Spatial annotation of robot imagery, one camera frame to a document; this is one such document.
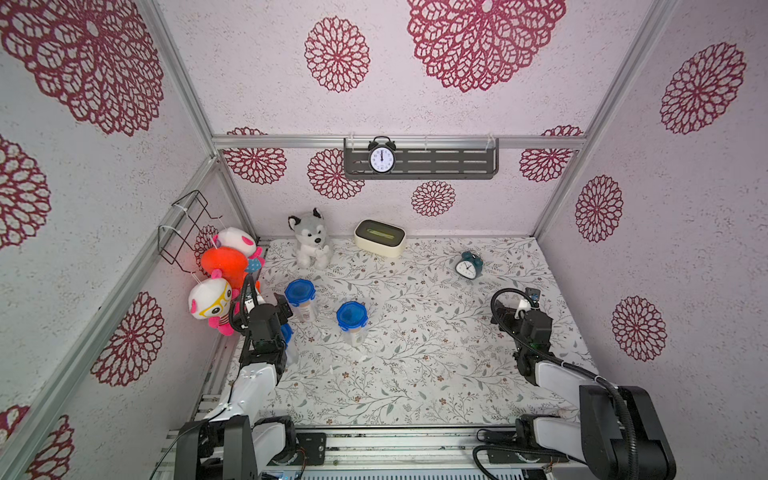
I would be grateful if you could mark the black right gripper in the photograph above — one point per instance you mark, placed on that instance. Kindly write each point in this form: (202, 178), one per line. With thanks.
(528, 312)

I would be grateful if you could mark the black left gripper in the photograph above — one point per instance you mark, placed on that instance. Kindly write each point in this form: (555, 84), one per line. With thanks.
(282, 309)

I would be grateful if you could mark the clear plastic cup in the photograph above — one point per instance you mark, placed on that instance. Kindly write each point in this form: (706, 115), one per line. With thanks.
(304, 312)
(355, 337)

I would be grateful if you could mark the clear plastic kit container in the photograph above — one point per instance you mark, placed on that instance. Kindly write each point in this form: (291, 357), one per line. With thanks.
(292, 355)

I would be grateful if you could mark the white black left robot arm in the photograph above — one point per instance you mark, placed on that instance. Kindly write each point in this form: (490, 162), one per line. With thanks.
(233, 441)

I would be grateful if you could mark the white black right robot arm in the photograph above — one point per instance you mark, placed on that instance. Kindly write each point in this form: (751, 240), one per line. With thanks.
(618, 434)

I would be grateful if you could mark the white plush with glasses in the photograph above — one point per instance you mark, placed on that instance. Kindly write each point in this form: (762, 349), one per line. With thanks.
(211, 300)

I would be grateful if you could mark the orange red plush toy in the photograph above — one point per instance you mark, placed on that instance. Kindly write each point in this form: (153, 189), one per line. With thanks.
(231, 265)

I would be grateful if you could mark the green teal alarm clock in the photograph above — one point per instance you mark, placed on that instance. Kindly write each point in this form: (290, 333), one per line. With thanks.
(469, 266)

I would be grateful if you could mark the white pink plush upper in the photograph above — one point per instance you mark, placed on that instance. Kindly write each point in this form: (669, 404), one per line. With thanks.
(238, 240)

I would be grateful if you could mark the grey husky plush toy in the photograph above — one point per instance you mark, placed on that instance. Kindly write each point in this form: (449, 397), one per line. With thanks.
(313, 246)

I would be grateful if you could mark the cream tissue box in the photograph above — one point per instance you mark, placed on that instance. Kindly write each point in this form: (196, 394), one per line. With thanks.
(380, 238)

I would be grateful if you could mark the black wire wall basket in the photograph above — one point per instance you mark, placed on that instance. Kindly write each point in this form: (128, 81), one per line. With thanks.
(183, 242)

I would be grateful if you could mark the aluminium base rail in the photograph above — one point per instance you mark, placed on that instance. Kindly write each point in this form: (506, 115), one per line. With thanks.
(370, 450)

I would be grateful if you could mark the grey metal wall shelf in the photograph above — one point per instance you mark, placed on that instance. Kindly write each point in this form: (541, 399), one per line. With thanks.
(426, 162)

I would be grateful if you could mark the black wall alarm clock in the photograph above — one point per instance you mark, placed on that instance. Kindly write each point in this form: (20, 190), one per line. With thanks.
(382, 154)

